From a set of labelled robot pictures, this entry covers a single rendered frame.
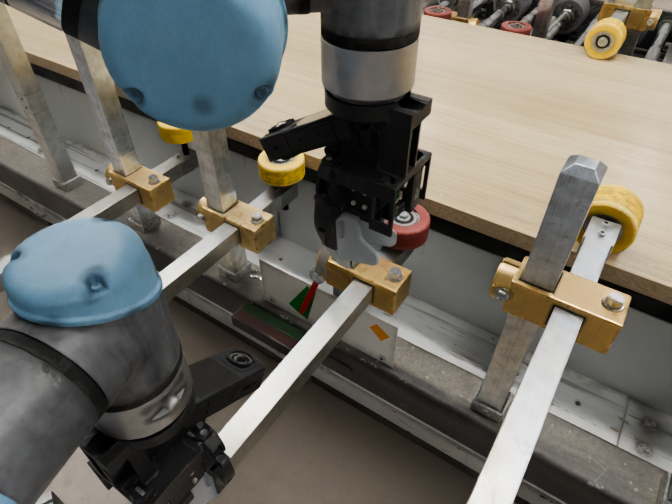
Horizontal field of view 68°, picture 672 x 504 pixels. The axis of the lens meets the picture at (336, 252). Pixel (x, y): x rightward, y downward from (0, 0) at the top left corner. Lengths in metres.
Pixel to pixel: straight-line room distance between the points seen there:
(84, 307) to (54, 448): 0.07
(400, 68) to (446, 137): 0.57
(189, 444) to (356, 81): 0.32
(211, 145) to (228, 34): 0.55
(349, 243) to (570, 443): 0.46
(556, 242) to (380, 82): 0.25
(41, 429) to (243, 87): 0.19
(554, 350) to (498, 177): 0.40
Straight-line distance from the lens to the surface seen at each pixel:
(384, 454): 1.51
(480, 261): 0.88
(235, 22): 0.21
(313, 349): 0.62
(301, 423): 1.55
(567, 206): 0.52
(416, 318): 0.98
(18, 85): 1.18
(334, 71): 0.39
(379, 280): 0.69
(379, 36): 0.37
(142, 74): 0.23
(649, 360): 0.93
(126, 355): 0.31
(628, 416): 0.97
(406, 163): 0.42
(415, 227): 0.72
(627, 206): 0.73
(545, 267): 0.56
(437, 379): 0.80
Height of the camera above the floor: 1.36
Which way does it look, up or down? 43 degrees down
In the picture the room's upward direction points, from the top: straight up
